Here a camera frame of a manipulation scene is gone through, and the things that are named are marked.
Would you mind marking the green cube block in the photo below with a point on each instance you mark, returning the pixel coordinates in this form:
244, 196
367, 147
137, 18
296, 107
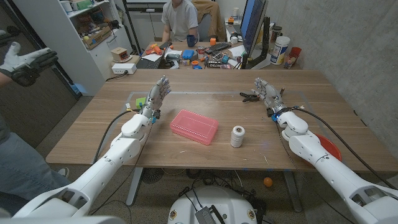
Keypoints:
140, 102

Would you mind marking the small beige box device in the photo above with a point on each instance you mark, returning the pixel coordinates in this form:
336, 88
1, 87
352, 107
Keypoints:
119, 54

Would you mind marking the cardboard box with tools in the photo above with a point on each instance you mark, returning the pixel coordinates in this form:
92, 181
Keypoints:
98, 38

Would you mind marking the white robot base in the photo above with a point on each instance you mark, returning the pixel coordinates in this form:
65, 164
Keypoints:
230, 202

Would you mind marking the pink clamshell container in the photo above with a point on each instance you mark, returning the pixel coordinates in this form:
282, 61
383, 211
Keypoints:
194, 126

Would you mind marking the orange hand tool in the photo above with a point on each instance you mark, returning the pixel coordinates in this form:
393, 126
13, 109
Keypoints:
155, 49

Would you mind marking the white power box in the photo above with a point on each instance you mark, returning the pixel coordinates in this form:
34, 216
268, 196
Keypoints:
123, 68

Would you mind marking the dark lipstick tube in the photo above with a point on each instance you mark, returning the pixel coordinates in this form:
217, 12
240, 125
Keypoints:
282, 91

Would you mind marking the white thread spool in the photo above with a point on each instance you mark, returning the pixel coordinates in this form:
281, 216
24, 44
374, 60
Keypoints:
237, 137

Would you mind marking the dark jar black lid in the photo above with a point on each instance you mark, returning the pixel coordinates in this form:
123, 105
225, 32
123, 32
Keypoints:
275, 33

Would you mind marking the orange ball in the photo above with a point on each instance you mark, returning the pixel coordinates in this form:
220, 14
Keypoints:
268, 182

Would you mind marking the black keyboard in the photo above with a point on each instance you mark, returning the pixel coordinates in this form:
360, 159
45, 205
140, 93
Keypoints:
217, 47

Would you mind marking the blue plastic box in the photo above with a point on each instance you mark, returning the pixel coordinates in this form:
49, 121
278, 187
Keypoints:
188, 54

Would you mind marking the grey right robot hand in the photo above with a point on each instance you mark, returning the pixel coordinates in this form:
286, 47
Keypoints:
271, 95

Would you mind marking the white tub blue label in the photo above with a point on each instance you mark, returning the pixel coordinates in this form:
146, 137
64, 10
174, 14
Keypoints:
279, 49

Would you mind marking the black nitro box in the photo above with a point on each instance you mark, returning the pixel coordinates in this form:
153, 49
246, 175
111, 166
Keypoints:
214, 64

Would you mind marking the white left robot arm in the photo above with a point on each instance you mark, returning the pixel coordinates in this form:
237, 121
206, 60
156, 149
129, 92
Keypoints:
124, 146

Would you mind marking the person forearm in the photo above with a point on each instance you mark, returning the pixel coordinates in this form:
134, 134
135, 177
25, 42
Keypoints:
4, 79

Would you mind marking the standing person in jeans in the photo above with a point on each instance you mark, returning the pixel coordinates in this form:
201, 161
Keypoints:
18, 168

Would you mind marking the black monitor stand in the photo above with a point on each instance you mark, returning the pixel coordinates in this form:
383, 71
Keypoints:
265, 40

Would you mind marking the dark blue mug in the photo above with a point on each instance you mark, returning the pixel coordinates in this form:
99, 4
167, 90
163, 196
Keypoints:
191, 40

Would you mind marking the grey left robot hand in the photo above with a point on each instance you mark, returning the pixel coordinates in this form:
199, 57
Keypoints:
155, 98

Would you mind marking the black laptop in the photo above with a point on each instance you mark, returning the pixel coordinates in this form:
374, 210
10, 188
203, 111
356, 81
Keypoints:
149, 63

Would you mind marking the white shelf unit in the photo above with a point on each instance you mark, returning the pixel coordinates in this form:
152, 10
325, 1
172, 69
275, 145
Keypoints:
62, 40

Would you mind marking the red bowl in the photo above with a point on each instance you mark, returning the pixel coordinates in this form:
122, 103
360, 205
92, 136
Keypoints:
331, 147

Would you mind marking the white shoe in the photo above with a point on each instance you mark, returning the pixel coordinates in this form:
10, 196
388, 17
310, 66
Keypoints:
64, 172

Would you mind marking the seated person grey shirt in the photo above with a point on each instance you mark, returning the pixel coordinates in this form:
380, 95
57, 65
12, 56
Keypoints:
180, 18

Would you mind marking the grey table leg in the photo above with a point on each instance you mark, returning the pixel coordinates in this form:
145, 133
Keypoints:
134, 186
292, 191

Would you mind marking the small orange cup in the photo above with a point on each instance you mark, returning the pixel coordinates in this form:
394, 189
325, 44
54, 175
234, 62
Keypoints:
213, 41

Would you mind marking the black and white teleoperation glove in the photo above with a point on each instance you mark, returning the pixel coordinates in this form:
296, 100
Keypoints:
25, 63

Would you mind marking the grey heat sink module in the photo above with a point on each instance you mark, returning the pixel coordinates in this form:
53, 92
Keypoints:
205, 216

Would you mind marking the black computer monitor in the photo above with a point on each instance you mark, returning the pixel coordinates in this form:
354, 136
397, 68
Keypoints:
252, 25

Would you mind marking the black spring clamp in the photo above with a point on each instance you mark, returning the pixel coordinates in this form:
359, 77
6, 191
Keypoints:
248, 98

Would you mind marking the red and white can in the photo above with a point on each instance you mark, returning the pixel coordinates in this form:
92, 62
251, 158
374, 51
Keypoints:
201, 52

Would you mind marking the brown jacket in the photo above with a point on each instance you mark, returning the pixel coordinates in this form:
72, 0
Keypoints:
214, 15

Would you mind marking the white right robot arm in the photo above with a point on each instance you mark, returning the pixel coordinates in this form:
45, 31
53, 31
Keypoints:
311, 146

